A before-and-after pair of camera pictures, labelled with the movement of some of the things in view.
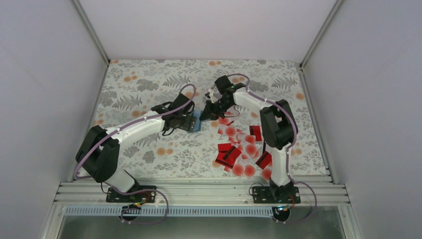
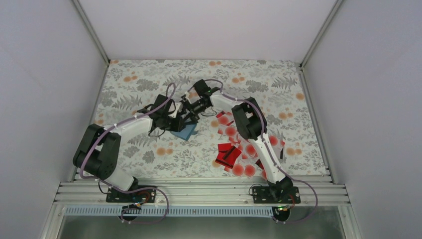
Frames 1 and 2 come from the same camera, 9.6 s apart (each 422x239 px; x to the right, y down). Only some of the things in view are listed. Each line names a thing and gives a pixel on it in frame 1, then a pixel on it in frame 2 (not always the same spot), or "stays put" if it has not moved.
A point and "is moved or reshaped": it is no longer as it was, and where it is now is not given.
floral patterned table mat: [202, 118] stays put
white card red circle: [250, 170] stays put
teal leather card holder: [197, 114] is moved or reshaped
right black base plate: [272, 194] stays put
